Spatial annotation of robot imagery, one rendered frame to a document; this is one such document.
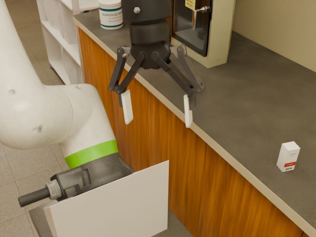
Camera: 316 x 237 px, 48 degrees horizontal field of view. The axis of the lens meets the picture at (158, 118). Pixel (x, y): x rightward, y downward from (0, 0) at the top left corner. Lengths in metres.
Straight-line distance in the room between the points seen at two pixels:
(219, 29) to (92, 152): 0.98
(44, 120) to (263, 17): 1.46
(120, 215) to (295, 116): 0.83
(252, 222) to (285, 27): 0.99
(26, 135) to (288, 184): 0.75
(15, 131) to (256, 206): 0.81
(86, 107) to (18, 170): 1.85
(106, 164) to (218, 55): 1.00
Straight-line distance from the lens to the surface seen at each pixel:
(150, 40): 0.66
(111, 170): 0.80
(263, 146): 1.22
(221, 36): 1.63
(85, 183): 0.81
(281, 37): 1.89
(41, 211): 1.03
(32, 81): 0.73
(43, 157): 2.67
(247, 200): 1.25
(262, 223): 1.25
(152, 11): 0.65
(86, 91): 0.83
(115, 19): 2.07
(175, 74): 0.69
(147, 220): 0.87
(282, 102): 1.48
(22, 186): 2.50
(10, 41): 0.77
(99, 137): 0.80
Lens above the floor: 1.70
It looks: 36 degrees down
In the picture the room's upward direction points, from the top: straight up
